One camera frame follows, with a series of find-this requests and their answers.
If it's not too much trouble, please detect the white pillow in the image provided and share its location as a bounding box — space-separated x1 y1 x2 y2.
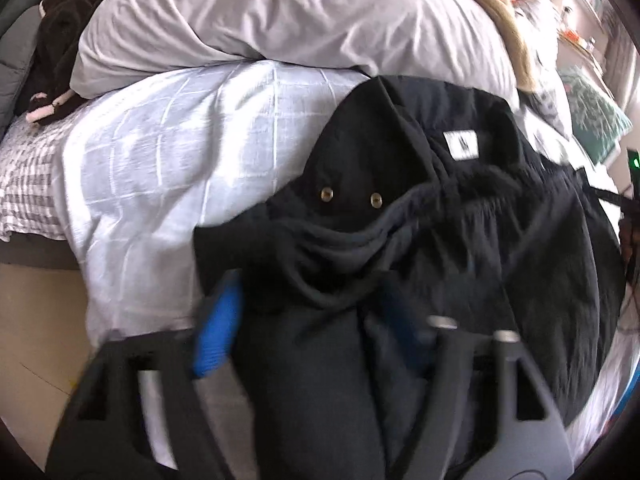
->
70 0 521 107

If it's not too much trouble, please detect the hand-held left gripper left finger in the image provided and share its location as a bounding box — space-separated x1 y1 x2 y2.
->
45 270 246 480

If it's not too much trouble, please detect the grey quilted cushion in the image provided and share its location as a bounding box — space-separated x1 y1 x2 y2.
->
0 0 45 132

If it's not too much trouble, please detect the pale blue checked duvet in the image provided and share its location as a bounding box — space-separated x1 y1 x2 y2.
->
52 60 640 461

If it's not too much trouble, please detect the tan plush blanket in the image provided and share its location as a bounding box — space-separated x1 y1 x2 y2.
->
410 0 535 95

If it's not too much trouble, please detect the grey patterned pillow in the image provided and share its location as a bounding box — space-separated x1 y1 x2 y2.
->
505 0 575 142

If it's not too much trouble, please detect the grey checked bed sheet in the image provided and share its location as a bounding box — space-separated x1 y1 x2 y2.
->
0 119 72 242

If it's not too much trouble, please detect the dark grey bed frame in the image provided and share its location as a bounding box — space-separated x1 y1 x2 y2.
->
0 231 82 272

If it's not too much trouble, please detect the black jacket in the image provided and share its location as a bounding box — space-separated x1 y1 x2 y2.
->
192 75 628 480

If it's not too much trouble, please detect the green patterned cushion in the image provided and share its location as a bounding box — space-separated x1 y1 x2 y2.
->
559 66 634 167

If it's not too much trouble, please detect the cluttered desk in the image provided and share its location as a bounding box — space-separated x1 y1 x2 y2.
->
556 29 610 87

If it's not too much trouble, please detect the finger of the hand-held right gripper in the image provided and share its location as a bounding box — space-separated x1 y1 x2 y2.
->
575 170 628 208

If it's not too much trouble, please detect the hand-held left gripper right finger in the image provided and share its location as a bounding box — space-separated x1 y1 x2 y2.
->
380 280 578 480

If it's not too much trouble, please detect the dark brown plush toy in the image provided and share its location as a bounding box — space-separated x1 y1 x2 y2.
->
24 0 140 127

